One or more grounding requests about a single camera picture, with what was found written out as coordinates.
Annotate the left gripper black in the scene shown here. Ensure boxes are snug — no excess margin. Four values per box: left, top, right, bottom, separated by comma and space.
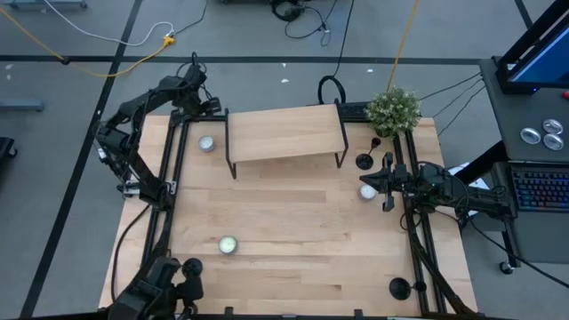
175, 66, 222, 117

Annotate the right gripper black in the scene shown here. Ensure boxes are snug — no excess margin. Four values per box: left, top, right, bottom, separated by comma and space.
359, 151, 413, 212

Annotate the tealight candle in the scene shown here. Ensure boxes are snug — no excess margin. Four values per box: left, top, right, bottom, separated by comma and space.
218, 235, 239, 256
358, 183, 378, 203
197, 134, 216, 154

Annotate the potted plant with white flowers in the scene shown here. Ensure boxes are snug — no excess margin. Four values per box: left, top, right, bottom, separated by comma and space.
364, 86, 422, 139

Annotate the black box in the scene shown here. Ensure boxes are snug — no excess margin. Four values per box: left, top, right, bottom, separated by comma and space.
336, 100, 371, 124

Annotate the wooden shelf with black legs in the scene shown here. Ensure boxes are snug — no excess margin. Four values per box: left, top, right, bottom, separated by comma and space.
223, 103, 351, 180

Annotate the white paper sheet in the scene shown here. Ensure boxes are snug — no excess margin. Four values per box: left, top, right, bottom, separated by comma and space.
446, 162, 490, 219

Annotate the dark grey desk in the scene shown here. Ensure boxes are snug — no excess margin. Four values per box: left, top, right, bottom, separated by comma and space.
478, 56, 569, 266

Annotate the empty silver tealight tin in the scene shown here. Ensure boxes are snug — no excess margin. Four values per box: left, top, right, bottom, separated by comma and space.
542, 133, 565, 152
519, 127, 542, 146
542, 118, 565, 136

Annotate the backlit black keyboard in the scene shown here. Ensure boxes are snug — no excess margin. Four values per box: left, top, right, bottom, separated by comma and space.
510, 166, 569, 212

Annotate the grey furniture base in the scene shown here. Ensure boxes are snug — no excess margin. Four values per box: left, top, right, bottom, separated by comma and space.
3, 0, 89, 11
0, 98, 45, 113

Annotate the computer monitor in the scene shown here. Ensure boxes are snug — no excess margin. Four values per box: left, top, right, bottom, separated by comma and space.
495, 0, 569, 95

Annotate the black chair base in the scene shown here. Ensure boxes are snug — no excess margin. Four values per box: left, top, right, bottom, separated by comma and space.
0, 136, 19, 160

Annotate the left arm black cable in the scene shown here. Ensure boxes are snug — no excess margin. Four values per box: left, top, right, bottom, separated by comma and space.
176, 51, 209, 79

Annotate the black metal table frame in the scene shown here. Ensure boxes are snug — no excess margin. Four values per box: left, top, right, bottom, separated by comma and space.
108, 113, 481, 320

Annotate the yellow extension cable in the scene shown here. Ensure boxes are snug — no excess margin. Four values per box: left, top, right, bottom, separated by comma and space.
0, 6, 177, 79

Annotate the thin black cable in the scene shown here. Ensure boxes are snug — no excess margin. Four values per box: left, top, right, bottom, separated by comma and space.
437, 84, 487, 137
420, 72, 485, 102
174, 0, 210, 36
432, 77, 485, 118
332, 0, 356, 77

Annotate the thick black cable loop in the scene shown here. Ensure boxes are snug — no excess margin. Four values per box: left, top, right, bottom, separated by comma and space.
317, 75, 348, 106

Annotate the white floor cable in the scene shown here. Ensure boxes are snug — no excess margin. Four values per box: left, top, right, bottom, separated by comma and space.
43, 0, 176, 48

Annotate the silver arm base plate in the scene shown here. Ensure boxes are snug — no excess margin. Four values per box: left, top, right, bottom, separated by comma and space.
118, 180, 178, 197

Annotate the black cable bundle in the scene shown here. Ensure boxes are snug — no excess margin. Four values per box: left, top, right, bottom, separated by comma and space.
270, 0, 333, 48

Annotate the yellow hanging cable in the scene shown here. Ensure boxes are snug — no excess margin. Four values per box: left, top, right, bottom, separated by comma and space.
385, 0, 421, 93

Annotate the black power cable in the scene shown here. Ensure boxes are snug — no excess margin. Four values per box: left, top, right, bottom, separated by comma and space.
109, 204, 151, 303

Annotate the black floor cable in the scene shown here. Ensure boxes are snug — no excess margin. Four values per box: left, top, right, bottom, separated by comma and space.
464, 217, 569, 290

